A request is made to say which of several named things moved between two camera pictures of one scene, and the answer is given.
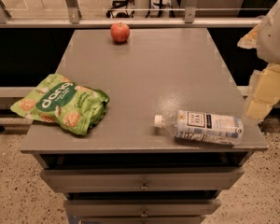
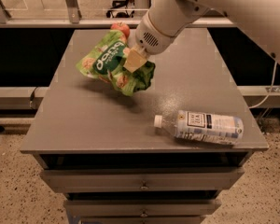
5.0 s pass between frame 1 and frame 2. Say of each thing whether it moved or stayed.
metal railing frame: stayed
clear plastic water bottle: stayed
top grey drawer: stayed
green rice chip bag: moved
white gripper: moved
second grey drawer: stayed
